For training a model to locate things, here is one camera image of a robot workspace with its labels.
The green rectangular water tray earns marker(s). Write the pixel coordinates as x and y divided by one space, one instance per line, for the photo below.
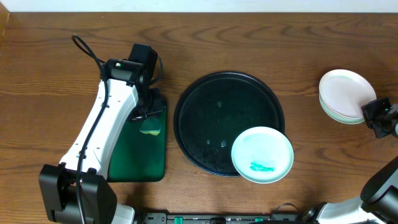
139 157

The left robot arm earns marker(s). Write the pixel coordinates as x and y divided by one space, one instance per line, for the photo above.
77 189

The dark green sponge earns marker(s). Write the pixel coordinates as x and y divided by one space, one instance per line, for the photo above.
151 126

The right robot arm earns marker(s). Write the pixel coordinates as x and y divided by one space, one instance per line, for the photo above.
377 202

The mint plate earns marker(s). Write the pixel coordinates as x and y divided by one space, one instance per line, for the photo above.
262 155
338 117

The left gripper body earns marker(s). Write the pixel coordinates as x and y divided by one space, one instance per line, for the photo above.
152 110

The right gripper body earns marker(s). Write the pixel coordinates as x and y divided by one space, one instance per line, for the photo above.
375 113

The round black tray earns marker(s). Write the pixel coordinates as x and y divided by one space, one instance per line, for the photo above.
214 110

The white plate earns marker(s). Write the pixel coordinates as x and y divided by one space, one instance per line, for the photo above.
345 92

